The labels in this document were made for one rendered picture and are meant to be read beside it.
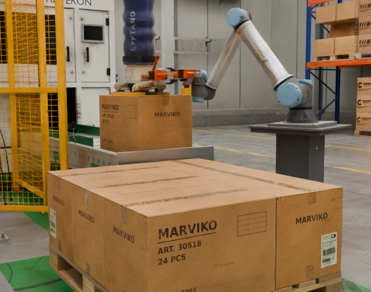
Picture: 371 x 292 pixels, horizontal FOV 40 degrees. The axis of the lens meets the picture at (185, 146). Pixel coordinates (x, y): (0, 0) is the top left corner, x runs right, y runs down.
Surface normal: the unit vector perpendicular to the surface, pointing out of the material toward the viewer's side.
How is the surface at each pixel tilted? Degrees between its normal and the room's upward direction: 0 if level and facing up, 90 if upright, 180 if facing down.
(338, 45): 90
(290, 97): 95
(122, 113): 90
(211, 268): 90
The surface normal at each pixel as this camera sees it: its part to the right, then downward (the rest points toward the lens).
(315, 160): 0.78, 0.07
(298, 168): -0.63, 0.09
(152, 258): 0.52, 0.09
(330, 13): -0.85, 0.06
